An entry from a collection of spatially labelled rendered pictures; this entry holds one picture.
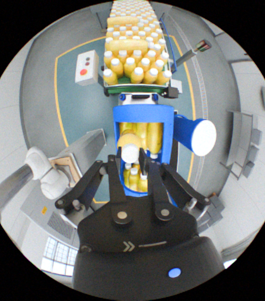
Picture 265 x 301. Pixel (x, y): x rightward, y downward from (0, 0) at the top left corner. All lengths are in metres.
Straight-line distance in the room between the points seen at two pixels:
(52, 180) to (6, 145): 2.30
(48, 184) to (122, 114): 0.61
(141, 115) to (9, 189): 0.68
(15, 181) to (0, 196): 0.15
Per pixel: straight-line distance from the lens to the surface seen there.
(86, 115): 1.70
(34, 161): 0.68
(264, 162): 3.47
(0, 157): 2.78
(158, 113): 0.35
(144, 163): 0.15
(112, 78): 0.54
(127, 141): 0.23
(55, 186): 0.70
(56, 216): 1.96
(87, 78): 0.54
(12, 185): 0.59
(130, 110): 0.34
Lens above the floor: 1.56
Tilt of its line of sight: 67 degrees down
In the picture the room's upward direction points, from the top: 173 degrees clockwise
